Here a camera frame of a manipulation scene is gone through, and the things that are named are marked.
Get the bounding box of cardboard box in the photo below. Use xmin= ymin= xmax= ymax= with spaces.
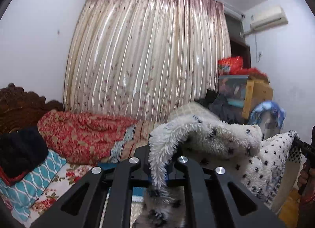
xmin=242 ymin=80 xmax=273 ymax=119

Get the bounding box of white wall air conditioner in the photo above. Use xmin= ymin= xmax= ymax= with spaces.
xmin=240 ymin=6 xmax=288 ymax=38

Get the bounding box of cream checked folded blanket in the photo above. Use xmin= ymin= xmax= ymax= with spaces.
xmin=167 ymin=101 xmax=220 ymax=122

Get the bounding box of floral bed sheet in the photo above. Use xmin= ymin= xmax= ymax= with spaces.
xmin=1 ymin=163 xmax=92 ymax=227

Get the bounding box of person's right hand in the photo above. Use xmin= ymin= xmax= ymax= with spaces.
xmin=297 ymin=162 xmax=309 ymax=189

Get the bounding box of white fleece patterned garment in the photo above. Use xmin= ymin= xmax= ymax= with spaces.
xmin=133 ymin=114 xmax=301 ymax=227

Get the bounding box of floral beige pink curtain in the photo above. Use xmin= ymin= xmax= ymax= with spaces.
xmin=64 ymin=0 xmax=231 ymax=121

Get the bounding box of red patchwork quilt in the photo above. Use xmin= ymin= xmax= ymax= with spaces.
xmin=37 ymin=110 xmax=159 ymax=165

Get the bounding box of dark clothes pile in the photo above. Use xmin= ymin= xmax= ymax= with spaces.
xmin=194 ymin=89 xmax=248 ymax=125

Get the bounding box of carved dark wooden headboard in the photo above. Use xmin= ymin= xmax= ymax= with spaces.
xmin=0 ymin=83 xmax=65 ymax=134

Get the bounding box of teal white patterned pillow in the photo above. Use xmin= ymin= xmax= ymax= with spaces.
xmin=1 ymin=150 xmax=66 ymax=222

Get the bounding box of blue patterned bag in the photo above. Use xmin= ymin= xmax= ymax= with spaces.
xmin=248 ymin=101 xmax=286 ymax=140

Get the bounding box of dark navy folded garment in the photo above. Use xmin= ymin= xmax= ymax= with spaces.
xmin=1 ymin=127 xmax=49 ymax=185

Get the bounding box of red plastic bag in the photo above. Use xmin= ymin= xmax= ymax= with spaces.
xmin=218 ymin=56 xmax=268 ymax=80

